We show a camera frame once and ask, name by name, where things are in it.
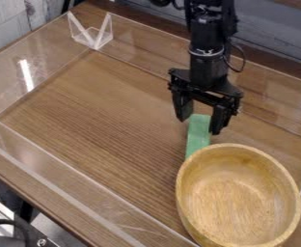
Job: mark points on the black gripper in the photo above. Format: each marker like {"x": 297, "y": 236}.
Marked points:
{"x": 204, "y": 83}

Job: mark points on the green rectangular block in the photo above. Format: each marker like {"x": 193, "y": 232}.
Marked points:
{"x": 199, "y": 136}

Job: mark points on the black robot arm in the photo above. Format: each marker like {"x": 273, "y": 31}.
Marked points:
{"x": 212, "y": 25}

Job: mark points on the light wooden bowl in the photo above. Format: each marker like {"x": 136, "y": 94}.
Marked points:
{"x": 237, "y": 198}

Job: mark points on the grey bench in background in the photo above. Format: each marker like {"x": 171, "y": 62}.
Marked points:
{"x": 271, "y": 26}

